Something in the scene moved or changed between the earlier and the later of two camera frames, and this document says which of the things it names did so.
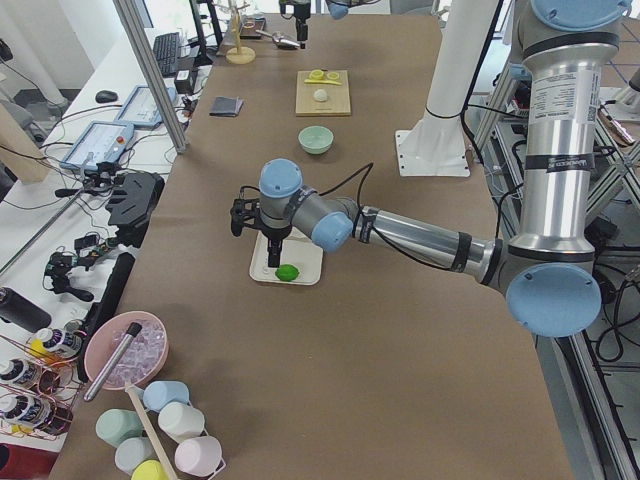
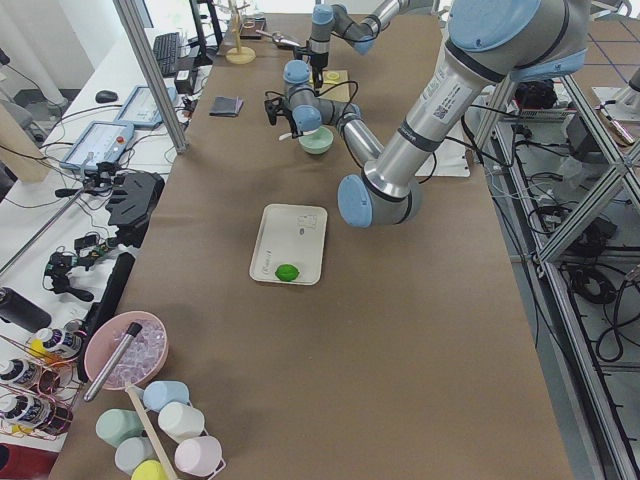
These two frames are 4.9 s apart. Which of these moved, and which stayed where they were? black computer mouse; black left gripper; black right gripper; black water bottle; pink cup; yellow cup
Moved: black left gripper; black right gripper
Stayed: pink cup; black computer mouse; yellow cup; black water bottle
